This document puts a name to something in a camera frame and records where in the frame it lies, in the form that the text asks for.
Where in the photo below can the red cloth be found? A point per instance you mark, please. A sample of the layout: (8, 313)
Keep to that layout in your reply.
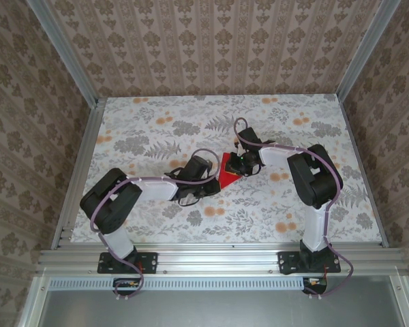
(225, 180)

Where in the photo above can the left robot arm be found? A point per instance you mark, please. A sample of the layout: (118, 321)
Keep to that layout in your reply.
(156, 189)

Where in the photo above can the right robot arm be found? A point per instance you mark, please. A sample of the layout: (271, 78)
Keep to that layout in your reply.
(276, 156)

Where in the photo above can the floral patterned tablecloth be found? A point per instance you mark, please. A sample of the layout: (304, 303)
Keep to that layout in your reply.
(191, 112)

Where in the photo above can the grey metal panel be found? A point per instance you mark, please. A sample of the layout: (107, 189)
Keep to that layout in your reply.
(208, 310)

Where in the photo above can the small black circuit board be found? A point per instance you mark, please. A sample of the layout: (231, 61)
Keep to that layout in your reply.
(127, 283)
(315, 282)

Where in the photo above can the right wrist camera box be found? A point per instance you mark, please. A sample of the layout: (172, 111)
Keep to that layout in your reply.
(249, 136)

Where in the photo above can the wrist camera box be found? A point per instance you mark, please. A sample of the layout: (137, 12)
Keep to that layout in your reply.
(197, 165)
(249, 136)

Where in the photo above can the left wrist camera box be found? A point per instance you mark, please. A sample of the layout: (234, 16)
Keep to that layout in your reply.
(197, 165)

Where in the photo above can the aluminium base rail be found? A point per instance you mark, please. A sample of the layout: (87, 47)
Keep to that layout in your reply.
(218, 260)

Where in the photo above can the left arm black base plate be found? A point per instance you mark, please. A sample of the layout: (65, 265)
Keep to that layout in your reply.
(150, 262)

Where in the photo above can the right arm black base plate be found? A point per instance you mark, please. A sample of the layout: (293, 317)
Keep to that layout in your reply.
(288, 262)

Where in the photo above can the aluminium side rail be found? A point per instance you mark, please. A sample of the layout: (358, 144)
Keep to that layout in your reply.
(78, 170)

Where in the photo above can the aluminium frame post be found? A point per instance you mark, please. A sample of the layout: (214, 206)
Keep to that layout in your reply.
(64, 51)
(364, 47)

